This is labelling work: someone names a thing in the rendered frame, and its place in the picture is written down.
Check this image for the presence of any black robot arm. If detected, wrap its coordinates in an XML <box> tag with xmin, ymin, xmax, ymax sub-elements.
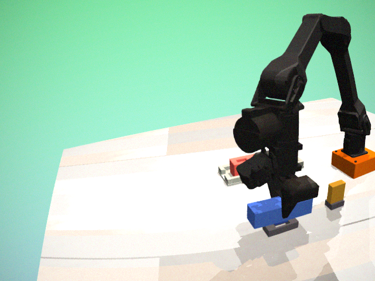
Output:
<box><xmin>233</xmin><ymin>13</ymin><xmax>371</xmax><ymax>190</ymax></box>

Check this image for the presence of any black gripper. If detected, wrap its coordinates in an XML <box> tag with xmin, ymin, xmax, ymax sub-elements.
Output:
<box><xmin>266</xmin><ymin>138</ymin><xmax>319</xmax><ymax>218</ymax></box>

